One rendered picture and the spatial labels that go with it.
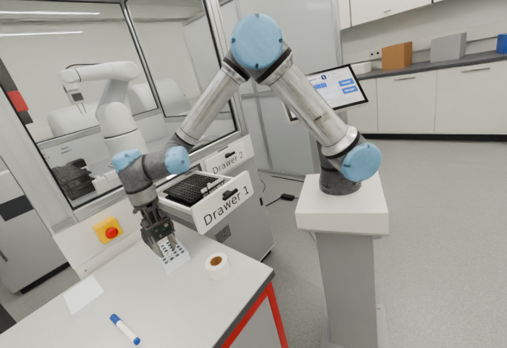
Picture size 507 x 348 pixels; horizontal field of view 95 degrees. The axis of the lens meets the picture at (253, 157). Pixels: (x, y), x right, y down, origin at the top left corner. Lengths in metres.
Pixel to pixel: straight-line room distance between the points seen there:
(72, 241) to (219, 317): 0.60
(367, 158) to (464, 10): 3.51
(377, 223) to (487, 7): 3.53
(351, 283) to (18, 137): 1.25
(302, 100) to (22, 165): 0.85
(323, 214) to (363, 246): 0.23
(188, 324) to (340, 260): 0.59
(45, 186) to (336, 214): 0.93
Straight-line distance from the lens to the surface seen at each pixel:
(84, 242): 1.08
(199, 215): 0.83
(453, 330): 1.63
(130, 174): 0.70
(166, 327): 0.76
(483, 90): 3.47
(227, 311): 0.71
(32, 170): 0.99
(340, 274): 1.09
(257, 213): 1.61
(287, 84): 0.60
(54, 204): 1.02
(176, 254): 0.88
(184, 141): 0.76
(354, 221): 0.82
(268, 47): 0.57
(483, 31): 4.05
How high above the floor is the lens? 1.31
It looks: 20 degrees down
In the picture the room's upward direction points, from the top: 13 degrees counter-clockwise
